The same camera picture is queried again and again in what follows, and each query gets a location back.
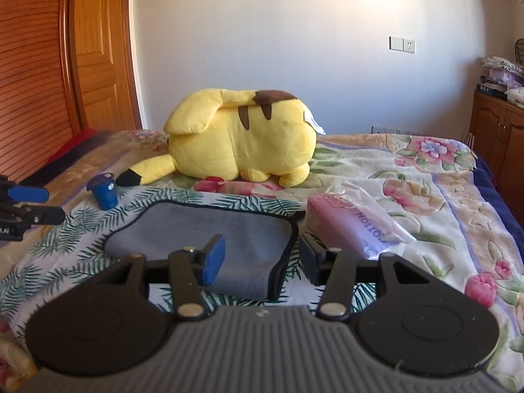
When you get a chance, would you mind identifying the floral bed blanket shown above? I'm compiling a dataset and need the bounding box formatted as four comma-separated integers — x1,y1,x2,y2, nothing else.
1,130,523,392

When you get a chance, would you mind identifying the wooden cabinet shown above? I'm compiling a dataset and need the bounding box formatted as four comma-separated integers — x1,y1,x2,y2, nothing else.
469,91,523,224

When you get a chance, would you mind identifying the wooden slatted headboard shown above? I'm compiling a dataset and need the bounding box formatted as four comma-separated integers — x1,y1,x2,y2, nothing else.
1,0,81,181

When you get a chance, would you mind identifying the wooden door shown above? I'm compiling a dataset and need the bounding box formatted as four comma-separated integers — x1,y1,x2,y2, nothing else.
68,0,142,131

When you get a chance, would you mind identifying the grey folded towel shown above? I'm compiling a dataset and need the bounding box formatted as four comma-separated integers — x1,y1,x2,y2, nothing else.
103,200,298,301

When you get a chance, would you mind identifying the palm leaf print cloth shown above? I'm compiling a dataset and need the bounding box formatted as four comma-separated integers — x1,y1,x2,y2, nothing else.
0,185,378,343

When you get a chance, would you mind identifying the yellow Pikachu plush toy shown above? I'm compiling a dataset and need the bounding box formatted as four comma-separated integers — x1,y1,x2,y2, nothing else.
116,89,325,188

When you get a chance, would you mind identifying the blue cylindrical container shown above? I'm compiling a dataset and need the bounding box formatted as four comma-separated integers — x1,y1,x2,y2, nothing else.
86,172,118,210

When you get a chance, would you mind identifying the pile of folded fabrics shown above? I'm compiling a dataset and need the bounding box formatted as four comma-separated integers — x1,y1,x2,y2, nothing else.
477,57,523,108

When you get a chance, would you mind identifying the white wall socket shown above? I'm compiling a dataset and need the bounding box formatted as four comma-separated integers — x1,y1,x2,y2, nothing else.
389,36,416,53

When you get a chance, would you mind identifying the pink tissue pack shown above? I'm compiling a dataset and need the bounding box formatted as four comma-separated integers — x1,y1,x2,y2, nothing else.
306,183,416,260

